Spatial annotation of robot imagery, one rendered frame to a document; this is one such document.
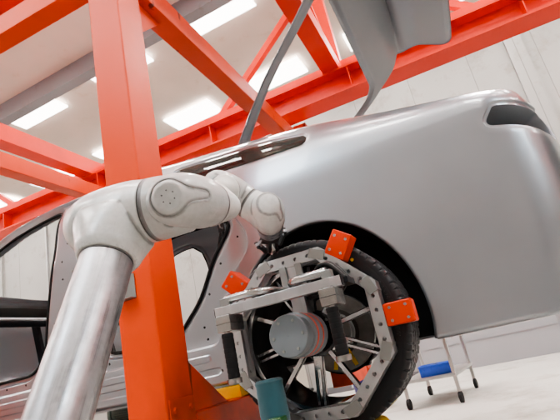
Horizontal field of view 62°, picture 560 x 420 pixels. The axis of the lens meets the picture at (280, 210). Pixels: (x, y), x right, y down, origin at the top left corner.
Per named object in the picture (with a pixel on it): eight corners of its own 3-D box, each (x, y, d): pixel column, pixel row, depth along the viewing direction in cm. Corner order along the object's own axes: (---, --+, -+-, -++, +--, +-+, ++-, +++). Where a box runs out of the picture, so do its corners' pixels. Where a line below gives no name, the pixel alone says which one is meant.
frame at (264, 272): (413, 405, 140) (367, 235, 157) (410, 408, 134) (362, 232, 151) (256, 432, 158) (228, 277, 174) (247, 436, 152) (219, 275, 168)
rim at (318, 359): (309, 245, 191) (252, 353, 191) (288, 237, 170) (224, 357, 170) (422, 307, 169) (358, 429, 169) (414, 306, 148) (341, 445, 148)
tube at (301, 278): (349, 282, 150) (341, 250, 153) (332, 277, 133) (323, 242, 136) (299, 295, 156) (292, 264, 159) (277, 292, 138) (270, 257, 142)
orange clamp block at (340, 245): (347, 262, 159) (357, 238, 159) (342, 260, 152) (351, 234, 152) (329, 256, 162) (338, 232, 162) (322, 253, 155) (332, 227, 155)
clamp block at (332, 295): (347, 303, 135) (342, 286, 137) (337, 302, 127) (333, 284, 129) (330, 307, 137) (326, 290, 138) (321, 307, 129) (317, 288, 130)
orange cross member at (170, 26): (317, 181, 444) (307, 142, 457) (139, 32, 213) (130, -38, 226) (306, 185, 448) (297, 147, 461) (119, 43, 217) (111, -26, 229)
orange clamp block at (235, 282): (257, 284, 170) (239, 272, 174) (247, 282, 163) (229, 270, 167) (248, 301, 170) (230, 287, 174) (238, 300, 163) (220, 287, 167)
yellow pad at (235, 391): (256, 392, 206) (254, 380, 208) (242, 397, 194) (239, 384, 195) (229, 397, 211) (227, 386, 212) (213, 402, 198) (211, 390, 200)
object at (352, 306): (386, 362, 187) (362, 285, 197) (382, 363, 180) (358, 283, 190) (314, 379, 197) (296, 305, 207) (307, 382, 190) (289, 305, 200)
